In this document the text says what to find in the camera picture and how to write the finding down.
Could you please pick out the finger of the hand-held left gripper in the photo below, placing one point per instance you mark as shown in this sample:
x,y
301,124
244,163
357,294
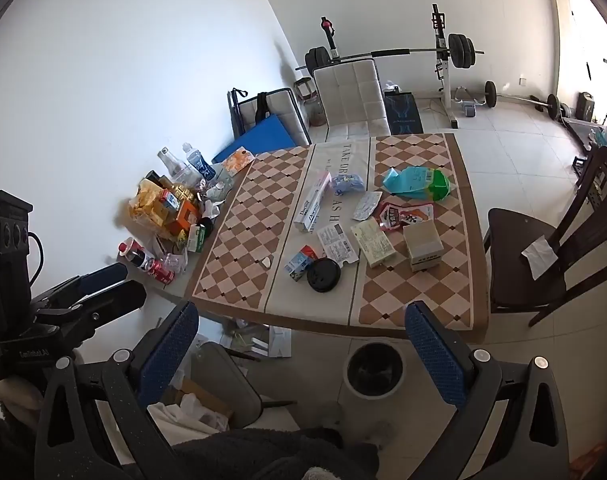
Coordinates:
x,y
123,297
103,276

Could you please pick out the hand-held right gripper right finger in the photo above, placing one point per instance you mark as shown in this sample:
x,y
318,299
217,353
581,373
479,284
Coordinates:
x,y
433,355

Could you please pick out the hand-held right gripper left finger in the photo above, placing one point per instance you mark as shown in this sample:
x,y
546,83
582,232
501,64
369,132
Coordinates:
x,y
171,352

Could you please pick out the white round trash bin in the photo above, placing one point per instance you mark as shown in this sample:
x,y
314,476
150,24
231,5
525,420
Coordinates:
x,y
375,370

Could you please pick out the cream printed box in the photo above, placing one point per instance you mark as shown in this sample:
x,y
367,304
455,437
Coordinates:
x,y
376,242

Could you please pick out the red snack packet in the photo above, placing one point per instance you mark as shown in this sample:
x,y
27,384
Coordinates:
x,y
398,215

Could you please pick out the teal green plastic bag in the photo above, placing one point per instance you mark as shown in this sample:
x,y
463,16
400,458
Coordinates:
x,y
416,182

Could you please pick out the white toothpaste box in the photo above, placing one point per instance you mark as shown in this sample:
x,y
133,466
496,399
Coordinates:
x,y
311,205

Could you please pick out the dark bottle red cap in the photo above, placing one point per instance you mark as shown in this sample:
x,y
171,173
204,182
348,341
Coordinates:
x,y
135,254

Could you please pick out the red soda can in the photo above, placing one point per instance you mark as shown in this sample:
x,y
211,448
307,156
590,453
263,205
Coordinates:
x,y
159,269

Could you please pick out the brown cardboard box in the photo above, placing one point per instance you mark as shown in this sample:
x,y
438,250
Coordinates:
x,y
206,400

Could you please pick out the grey chair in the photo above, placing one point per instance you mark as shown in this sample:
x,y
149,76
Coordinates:
x,y
228,385

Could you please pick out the white cloth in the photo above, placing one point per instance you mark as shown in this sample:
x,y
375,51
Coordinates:
x,y
183,417

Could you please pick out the yellow snack bag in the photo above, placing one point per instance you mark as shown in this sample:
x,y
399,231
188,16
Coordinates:
x,y
148,207

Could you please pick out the green white carton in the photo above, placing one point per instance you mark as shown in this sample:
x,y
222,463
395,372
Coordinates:
x,y
197,239

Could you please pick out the orange box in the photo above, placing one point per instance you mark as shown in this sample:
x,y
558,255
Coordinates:
x,y
186,217

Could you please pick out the black cup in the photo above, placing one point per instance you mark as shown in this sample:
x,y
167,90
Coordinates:
x,y
206,225

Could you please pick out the beige cardboard box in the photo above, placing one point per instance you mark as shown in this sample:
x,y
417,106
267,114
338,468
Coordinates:
x,y
422,245

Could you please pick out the dark wooden chair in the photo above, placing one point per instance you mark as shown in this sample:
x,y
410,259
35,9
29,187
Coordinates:
x,y
523,265

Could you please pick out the clear glass bottle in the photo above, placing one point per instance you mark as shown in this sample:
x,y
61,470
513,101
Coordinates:
x,y
169,162

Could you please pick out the black round lid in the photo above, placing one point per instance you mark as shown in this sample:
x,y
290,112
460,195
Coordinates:
x,y
323,275

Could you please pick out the small clear plastic bottle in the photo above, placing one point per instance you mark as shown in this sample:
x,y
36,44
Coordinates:
x,y
216,190

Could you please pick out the checkered dining table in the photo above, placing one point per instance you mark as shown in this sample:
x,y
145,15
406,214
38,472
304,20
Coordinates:
x,y
243,220

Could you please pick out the white tissue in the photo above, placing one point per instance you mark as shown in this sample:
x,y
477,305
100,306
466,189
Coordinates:
x,y
539,257

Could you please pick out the dark fleece clothing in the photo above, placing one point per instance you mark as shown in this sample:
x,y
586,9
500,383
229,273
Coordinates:
x,y
273,455

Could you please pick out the white printed receipt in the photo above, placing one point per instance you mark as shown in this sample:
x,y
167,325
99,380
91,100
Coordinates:
x,y
337,242

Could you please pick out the plastic water bottle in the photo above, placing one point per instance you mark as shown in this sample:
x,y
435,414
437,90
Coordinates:
x,y
198,162

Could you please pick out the small blue white carton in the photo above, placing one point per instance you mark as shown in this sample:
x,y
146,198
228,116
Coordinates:
x,y
300,261

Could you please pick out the silver blister pack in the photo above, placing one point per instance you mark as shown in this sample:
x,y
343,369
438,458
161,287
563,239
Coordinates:
x,y
367,206

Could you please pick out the orange white packet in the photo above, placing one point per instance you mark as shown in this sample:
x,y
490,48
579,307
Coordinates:
x,y
238,161

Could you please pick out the blue patterned packet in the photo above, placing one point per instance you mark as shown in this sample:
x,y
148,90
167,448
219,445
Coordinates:
x,y
347,183

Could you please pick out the blue folded mat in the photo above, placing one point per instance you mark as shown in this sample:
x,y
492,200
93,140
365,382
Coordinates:
x,y
243,135

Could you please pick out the grey folding bed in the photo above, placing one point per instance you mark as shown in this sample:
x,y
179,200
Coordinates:
x,y
278,105

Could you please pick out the weight bench rack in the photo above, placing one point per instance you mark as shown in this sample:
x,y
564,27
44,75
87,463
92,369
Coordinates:
x,y
444,85

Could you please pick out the white padded chair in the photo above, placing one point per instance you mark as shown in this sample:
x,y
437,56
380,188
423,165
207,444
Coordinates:
x,y
351,95

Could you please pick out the floor barbell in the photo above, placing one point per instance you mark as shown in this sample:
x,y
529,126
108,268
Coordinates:
x,y
521,96

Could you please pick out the dark container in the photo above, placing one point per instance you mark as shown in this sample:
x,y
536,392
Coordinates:
x,y
586,106

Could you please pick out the barbell with black plates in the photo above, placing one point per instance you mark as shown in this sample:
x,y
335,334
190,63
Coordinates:
x,y
393,52

